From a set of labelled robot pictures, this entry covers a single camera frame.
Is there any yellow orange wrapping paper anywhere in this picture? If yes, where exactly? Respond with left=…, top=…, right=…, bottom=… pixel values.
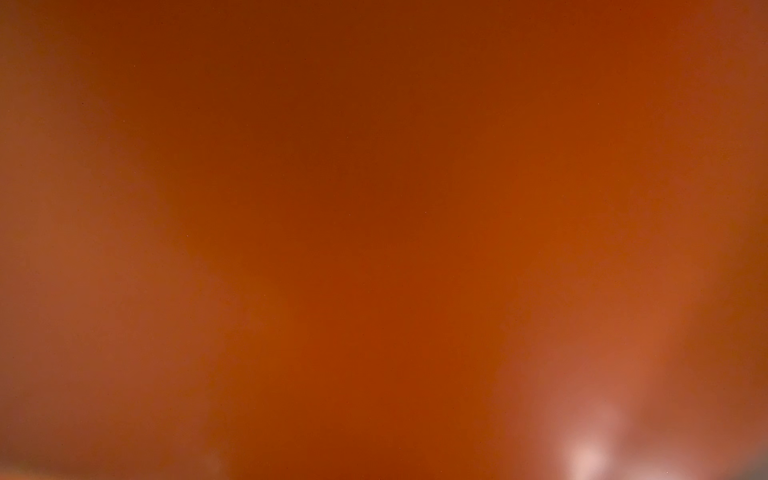
left=1, top=1, right=767, bottom=479

